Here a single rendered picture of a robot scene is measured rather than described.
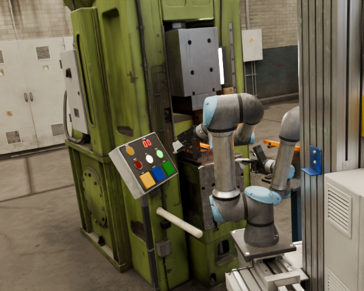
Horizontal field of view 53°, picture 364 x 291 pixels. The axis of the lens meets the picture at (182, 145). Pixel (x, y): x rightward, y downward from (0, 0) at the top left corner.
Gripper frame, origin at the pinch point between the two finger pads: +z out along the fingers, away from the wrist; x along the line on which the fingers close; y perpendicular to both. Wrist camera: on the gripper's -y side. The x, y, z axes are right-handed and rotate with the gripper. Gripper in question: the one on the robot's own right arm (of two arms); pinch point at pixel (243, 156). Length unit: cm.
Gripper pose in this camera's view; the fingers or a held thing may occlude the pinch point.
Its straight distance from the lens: 223.6
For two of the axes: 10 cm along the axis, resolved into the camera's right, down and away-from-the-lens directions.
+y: 1.0, 9.6, 2.5
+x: 8.2, -2.2, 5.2
